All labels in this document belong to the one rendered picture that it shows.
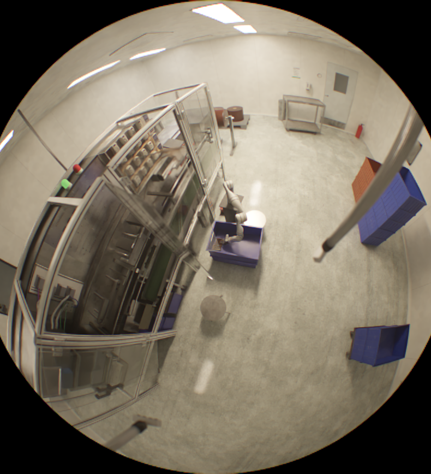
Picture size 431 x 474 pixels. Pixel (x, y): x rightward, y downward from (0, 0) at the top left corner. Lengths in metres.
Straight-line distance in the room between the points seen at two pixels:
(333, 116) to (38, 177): 7.60
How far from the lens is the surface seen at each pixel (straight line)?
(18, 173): 4.10
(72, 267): 1.56
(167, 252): 1.75
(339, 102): 5.79
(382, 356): 2.59
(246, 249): 2.04
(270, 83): 5.45
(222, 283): 2.17
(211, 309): 1.90
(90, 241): 1.58
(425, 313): 3.46
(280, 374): 2.34
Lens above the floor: 2.12
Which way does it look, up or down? 62 degrees down
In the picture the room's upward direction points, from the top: 22 degrees counter-clockwise
